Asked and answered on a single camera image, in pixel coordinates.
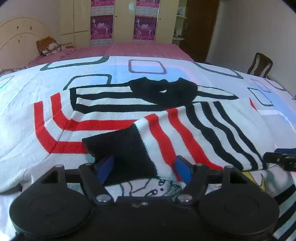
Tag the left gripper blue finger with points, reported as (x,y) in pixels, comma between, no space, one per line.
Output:
(285,150)

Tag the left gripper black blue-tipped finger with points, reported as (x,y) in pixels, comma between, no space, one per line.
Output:
(195,178)
(93,177)

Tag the striped knit child sweater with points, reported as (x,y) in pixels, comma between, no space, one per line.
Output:
(145,124)

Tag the white patterned bed sheet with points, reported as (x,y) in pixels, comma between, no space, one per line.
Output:
(138,67)

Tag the dark wooden chair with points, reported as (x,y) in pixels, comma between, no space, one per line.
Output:
(261,65)

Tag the pink bed mattress cover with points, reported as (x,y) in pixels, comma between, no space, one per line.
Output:
(169,51)

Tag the small patterned pillow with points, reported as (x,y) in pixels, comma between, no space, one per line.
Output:
(11,70)

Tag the orange striped pillow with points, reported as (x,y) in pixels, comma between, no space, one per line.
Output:
(48,46)

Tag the lower left purple poster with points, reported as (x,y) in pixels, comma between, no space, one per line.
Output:
(101,27)

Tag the purple poster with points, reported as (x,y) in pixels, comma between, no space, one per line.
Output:
(95,3)
(148,3)
(101,27)
(145,28)

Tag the cream wardrobe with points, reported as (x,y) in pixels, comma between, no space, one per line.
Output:
(75,18)

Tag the lower right purple poster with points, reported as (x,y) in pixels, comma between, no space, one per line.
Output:
(145,28)

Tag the cream curved headboard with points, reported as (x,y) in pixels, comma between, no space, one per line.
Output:
(18,41)

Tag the dark wooden door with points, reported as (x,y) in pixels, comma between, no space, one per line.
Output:
(198,28)

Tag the cream open shelf unit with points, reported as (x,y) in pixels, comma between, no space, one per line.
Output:
(180,20)

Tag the upper left purple poster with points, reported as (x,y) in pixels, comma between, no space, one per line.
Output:
(95,3)

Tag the upper right purple poster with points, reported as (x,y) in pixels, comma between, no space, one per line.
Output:
(148,3)

